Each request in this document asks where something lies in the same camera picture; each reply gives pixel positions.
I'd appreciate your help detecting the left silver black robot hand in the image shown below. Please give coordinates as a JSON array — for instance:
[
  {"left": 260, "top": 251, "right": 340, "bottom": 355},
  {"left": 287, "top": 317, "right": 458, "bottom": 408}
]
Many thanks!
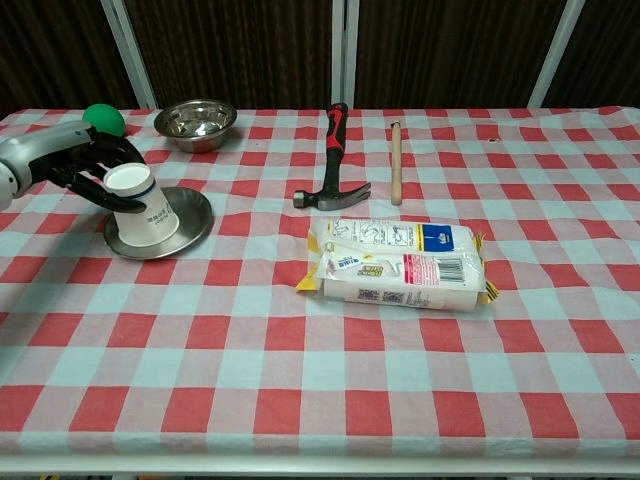
[{"left": 0, "top": 121, "right": 150, "bottom": 214}]

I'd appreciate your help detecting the white paper cup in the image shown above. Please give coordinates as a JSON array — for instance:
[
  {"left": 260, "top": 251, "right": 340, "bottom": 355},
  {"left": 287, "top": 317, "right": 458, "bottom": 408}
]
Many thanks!
[{"left": 103, "top": 162, "right": 182, "bottom": 249}]

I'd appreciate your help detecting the flat stainless steel plate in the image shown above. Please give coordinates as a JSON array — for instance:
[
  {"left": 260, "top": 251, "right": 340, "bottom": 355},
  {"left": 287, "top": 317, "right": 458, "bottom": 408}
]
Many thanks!
[{"left": 103, "top": 186, "right": 216, "bottom": 262}]

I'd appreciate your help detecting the green ball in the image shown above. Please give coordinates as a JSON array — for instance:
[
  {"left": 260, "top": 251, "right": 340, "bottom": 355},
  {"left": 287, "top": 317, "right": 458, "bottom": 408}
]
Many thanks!
[{"left": 82, "top": 103, "right": 126, "bottom": 138}]

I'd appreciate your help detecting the dark brown curtain panel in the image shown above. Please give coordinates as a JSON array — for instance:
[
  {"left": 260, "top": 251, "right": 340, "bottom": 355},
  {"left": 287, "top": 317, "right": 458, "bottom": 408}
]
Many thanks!
[
  {"left": 354, "top": 0, "right": 570, "bottom": 109},
  {"left": 124, "top": 0, "right": 334, "bottom": 111},
  {"left": 0, "top": 0, "right": 140, "bottom": 115},
  {"left": 542, "top": 0, "right": 640, "bottom": 108}
]

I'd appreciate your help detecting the stainless steel bowl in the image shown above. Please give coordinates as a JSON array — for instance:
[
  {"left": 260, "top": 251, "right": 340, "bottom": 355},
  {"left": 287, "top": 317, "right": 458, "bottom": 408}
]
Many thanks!
[{"left": 153, "top": 98, "right": 239, "bottom": 154}]

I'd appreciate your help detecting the red black claw hammer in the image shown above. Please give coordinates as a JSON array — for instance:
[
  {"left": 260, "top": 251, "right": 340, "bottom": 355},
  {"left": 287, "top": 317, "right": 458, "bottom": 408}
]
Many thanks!
[{"left": 292, "top": 101, "right": 373, "bottom": 213}]

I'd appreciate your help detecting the red white checked tablecloth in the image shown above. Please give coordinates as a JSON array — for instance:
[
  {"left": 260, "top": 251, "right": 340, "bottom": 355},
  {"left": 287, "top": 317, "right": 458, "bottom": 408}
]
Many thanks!
[{"left": 0, "top": 105, "right": 640, "bottom": 459}]

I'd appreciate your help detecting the wooden stick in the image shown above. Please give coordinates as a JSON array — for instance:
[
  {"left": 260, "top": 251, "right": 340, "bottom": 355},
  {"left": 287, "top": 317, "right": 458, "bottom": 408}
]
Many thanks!
[{"left": 389, "top": 121, "right": 405, "bottom": 207}]

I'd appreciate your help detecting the white food package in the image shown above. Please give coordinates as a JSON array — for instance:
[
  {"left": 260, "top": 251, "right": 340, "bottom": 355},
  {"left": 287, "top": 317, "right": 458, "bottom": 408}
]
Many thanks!
[{"left": 294, "top": 216, "right": 502, "bottom": 313}]

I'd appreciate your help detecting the grey metal partition post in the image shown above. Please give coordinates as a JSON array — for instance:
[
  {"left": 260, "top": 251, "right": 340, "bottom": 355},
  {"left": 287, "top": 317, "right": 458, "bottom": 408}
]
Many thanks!
[
  {"left": 99, "top": 0, "right": 159, "bottom": 111},
  {"left": 330, "top": 0, "right": 361, "bottom": 109},
  {"left": 526, "top": 0, "right": 587, "bottom": 108}
]

